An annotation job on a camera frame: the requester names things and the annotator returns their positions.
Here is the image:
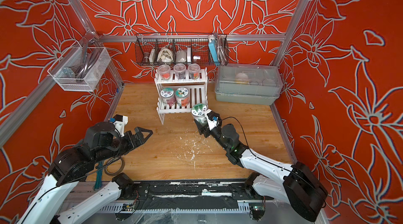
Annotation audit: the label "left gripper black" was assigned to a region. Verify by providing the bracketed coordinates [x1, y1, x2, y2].
[97, 126, 155, 163]

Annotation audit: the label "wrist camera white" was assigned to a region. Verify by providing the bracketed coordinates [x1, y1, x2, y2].
[205, 109, 222, 130]
[109, 114, 129, 137]

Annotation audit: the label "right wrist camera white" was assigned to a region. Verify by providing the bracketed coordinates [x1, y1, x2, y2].
[205, 109, 222, 130]

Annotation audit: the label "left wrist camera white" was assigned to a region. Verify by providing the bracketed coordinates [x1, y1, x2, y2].
[109, 114, 129, 137]

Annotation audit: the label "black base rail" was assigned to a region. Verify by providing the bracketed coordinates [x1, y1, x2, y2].
[118, 179, 273, 201]

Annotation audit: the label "white slatted wooden shelf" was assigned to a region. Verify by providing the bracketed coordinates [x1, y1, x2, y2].
[154, 69, 208, 123]

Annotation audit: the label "green blue cable bundle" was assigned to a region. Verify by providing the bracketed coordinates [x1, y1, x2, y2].
[93, 160, 105, 190]

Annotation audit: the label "black wire wall basket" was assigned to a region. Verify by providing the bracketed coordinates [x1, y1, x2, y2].
[135, 32, 229, 66]

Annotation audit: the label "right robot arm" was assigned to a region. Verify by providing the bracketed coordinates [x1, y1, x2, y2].
[195, 121, 328, 222]

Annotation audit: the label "clear plastic wall bin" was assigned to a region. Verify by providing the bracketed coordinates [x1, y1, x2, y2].
[48, 42, 111, 92]

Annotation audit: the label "seed jar tree lid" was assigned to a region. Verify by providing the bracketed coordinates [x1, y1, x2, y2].
[191, 103, 207, 125]

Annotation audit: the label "grey lidded storage box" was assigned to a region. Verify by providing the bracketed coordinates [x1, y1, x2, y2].
[215, 64, 283, 106]

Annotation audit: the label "seed jar strawberry lid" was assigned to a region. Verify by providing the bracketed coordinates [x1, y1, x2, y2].
[175, 87, 190, 107]

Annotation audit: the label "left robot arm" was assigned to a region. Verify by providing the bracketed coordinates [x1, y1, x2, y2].
[19, 122, 153, 224]

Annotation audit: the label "small clear cup red seeds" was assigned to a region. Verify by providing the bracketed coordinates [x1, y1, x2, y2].
[157, 64, 171, 81]

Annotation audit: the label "blue box in basket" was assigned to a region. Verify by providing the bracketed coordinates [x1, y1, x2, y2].
[208, 35, 219, 65]

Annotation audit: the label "seed jar flower lid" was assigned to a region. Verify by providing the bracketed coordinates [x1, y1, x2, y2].
[160, 87, 176, 107]

